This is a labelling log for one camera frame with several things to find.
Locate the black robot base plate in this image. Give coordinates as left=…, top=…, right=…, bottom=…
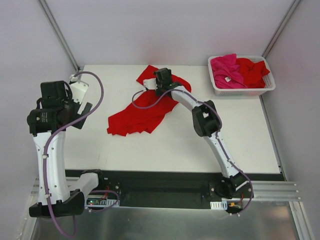
left=76, top=169, right=255, bottom=210

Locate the red t shirt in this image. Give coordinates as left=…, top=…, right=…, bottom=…
left=106, top=64, right=193, bottom=137
left=236, top=58, right=270, bottom=89

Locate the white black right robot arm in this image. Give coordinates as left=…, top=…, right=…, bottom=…
left=153, top=68, right=249, bottom=199

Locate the left aluminium frame post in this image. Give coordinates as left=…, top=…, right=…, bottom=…
left=37, top=0, right=81, bottom=72

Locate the pink t shirt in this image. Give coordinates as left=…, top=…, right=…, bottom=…
left=209, top=53, right=247, bottom=89

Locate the white perforated plastic basket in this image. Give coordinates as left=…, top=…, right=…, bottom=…
left=207, top=56, right=276, bottom=97

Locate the white cable duct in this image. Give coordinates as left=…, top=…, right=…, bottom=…
left=85, top=197, right=120, bottom=208
left=210, top=200, right=228, bottom=211

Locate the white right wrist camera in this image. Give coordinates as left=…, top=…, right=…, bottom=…
left=142, top=78, right=157, bottom=90

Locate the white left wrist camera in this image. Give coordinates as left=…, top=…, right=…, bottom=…
left=69, top=74, right=89, bottom=105

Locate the right aluminium frame post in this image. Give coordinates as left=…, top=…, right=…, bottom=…
left=262, top=0, right=304, bottom=59

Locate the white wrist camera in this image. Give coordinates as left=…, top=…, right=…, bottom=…
left=142, top=78, right=157, bottom=90
left=69, top=74, right=89, bottom=105

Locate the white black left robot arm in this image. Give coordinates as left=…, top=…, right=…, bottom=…
left=27, top=80, right=106, bottom=218

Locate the right white cable duct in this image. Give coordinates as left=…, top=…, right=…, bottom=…
left=210, top=200, right=228, bottom=211

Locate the aluminium frame post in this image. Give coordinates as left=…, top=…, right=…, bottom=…
left=262, top=0, right=304, bottom=59
left=37, top=0, right=81, bottom=72

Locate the left white cable duct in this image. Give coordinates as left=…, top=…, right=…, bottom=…
left=85, top=197, right=120, bottom=208

